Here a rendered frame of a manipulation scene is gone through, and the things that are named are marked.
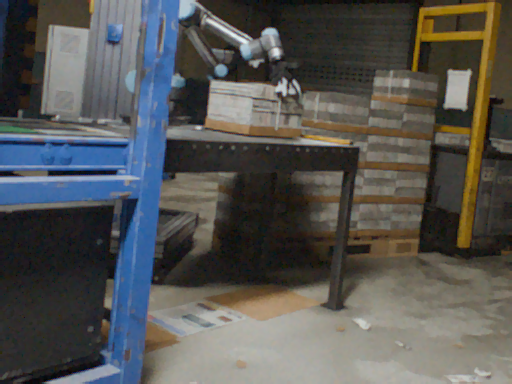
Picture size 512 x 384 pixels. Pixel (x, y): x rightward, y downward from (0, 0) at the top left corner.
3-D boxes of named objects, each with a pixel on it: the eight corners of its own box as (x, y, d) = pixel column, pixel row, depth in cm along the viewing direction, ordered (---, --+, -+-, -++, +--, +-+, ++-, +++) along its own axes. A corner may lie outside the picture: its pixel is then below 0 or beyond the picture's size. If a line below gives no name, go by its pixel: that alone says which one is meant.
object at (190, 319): (203, 301, 295) (204, 299, 295) (247, 319, 278) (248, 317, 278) (138, 317, 266) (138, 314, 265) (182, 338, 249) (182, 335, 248)
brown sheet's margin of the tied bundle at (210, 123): (228, 128, 313) (229, 120, 313) (271, 135, 296) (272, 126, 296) (204, 127, 300) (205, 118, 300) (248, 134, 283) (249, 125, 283)
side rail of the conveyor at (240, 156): (349, 169, 311) (352, 145, 310) (358, 171, 308) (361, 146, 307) (115, 171, 204) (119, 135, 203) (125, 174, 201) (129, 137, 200)
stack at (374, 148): (209, 248, 399) (223, 118, 394) (353, 243, 466) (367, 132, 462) (237, 265, 367) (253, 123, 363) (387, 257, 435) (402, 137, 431)
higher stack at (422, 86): (352, 243, 466) (373, 69, 459) (383, 242, 483) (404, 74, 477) (386, 257, 435) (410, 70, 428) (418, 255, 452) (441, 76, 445)
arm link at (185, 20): (150, 100, 318) (205, 7, 313) (138, 99, 303) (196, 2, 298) (130, 88, 319) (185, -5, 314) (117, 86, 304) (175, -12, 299)
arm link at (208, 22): (181, 19, 326) (261, 66, 322) (173, 16, 315) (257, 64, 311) (191, -1, 325) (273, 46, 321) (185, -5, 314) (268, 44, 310)
